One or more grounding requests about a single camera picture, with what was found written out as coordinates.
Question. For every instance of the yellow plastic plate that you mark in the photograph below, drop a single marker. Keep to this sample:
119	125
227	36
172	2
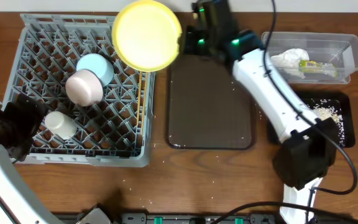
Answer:
145	36

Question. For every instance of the clear plastic waste bin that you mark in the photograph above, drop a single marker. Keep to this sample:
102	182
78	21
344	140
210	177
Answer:
341	50

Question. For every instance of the white paper napkin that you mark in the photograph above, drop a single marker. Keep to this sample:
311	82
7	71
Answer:
289	61

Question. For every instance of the pink plastic bowl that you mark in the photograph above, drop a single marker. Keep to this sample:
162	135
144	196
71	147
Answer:
84	88

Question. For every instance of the light blue plastic bowl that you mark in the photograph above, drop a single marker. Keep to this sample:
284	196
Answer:
97	64

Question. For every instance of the wooden chopstick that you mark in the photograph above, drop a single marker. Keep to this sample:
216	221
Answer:
139	96
144	103

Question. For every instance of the pile of white rice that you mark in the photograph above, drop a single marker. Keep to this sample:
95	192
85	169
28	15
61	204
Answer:
324	109

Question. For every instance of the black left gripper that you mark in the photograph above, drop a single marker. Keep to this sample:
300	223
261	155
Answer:
27	112

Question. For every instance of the cream plastic cup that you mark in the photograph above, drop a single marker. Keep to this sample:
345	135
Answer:
60	124

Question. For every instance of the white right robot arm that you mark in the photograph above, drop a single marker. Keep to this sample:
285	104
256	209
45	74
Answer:
307	143

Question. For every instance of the dark brown serving tray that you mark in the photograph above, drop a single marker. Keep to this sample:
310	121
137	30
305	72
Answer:
206	108

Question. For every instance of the grey plastic dish rack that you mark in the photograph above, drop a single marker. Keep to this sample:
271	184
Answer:
49	48

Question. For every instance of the black food waste tray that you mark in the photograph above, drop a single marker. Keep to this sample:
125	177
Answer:
307	95

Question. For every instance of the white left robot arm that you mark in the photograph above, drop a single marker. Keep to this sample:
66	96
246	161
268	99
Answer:
18	204

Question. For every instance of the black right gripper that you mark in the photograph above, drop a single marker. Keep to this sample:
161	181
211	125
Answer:
188	40

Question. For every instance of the green yellow snack wrapper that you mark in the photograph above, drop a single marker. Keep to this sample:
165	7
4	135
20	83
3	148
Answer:
308	66

